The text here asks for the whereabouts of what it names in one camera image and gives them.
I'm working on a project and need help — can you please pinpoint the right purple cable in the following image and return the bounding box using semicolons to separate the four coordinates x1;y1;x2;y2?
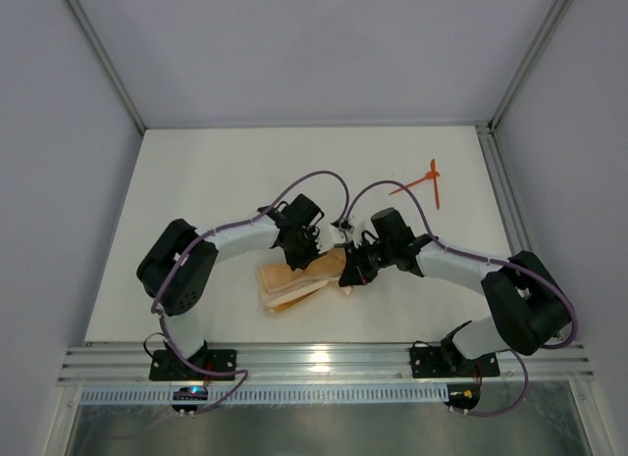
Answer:
342;179;580;419

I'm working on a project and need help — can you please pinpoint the left frame post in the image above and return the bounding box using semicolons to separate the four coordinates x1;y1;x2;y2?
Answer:
62;0;147;135

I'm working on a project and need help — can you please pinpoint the right side aluminium rail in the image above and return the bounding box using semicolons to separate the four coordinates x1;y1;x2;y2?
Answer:
474;123;561;339

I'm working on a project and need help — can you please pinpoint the right frame post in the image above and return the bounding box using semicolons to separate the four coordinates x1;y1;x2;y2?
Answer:
488;0;575;132

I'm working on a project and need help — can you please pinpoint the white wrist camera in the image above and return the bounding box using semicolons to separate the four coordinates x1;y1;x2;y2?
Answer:
332;220;366;247
316;225;344;254

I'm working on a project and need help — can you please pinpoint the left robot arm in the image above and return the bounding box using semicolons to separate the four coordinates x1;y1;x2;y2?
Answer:
136;194;324;362

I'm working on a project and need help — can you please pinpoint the aluminium front rail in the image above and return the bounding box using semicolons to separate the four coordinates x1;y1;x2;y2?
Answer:
57;342;595;385

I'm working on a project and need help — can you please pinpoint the purple cable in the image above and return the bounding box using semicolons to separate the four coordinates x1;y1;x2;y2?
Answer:
342;179;580;419
150;170;350;421

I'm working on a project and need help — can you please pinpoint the perforated cable tray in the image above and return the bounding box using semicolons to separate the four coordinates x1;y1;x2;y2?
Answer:
78;382;448;406

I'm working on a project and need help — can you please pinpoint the peach cloth napkin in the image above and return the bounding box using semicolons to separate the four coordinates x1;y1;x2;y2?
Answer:
256;248;353;313

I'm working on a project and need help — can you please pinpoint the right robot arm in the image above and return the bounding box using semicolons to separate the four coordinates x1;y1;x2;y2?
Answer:
340;208;575;375

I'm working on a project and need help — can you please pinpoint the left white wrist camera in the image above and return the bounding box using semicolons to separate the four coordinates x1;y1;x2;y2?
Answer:
316;225;344;254

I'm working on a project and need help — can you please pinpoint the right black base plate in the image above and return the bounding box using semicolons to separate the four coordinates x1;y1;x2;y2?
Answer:
408;341;500;379

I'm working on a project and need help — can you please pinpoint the orange plastic fork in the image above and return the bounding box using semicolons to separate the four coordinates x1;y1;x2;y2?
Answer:
405;171;441;190

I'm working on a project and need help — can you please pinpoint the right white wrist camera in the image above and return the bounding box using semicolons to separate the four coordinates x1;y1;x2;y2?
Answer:
332;220;366;247

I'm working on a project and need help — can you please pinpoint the aluminium rail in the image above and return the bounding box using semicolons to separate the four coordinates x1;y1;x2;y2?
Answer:
57;342;595;385
474;123;561;339

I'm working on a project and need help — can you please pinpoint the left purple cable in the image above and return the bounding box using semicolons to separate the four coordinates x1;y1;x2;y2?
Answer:
150;170;350;421

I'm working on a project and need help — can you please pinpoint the orange plastic knife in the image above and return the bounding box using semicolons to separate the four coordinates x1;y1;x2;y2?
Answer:
430;159;441;210

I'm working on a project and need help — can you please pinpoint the frame post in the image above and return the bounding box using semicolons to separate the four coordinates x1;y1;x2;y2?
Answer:
488;0;575;132
62;0;147;135

